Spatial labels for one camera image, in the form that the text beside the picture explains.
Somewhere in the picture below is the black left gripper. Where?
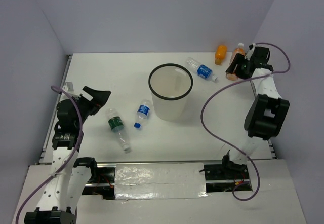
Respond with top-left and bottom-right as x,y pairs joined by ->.
73,86 -> 111,128

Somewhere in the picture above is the green label clear plastic bottle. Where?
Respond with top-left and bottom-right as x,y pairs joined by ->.
106,108 -> 131,153

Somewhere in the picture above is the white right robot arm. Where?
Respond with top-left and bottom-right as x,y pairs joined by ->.
220,43 -> 290,179

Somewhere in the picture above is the white bin with black rim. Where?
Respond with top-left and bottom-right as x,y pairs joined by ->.
148,63 -> 193,121

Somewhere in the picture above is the orange bottle with label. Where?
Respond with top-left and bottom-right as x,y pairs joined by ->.
215,45 -> 227,65

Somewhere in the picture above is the blue label white cap bottle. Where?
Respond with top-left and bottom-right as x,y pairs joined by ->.
186,57 -> 217,82

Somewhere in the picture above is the blue cap pepsi water bottle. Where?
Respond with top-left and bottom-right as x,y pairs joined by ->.
134,99 -> 152,130

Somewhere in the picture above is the silver foil tape panel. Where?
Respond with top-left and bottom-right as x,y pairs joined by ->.
114,163 -> 207,200

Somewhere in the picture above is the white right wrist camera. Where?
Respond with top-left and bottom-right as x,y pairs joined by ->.
245,43 -> 256,61

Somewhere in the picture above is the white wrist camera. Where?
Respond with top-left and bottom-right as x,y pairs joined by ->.
61,82 -> 74,94
245,43 -> 256,61

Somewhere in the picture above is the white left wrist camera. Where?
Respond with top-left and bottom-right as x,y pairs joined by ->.
61,82 -> 74,94

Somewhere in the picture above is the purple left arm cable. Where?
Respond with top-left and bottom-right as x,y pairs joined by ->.
15,85 -> 84,224

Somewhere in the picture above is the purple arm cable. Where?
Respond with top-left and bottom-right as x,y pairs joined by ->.
15,85 -> 84,224
201,42 -> 291,201

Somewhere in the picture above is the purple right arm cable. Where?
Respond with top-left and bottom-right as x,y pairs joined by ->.
201,42 -> 291,201

